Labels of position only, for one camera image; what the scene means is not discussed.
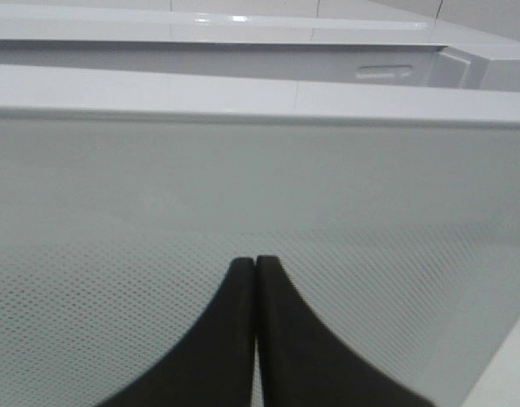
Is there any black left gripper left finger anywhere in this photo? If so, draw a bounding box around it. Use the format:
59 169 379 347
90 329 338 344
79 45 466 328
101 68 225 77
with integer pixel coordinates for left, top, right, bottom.
102 258 255 406

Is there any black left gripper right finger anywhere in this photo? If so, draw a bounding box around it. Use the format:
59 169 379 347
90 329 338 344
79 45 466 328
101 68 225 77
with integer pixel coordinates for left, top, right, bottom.
256 256 432 406

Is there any white microwave door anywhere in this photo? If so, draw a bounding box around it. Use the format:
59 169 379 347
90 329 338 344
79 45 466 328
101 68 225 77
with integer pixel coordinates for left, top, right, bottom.
0 64 520 406

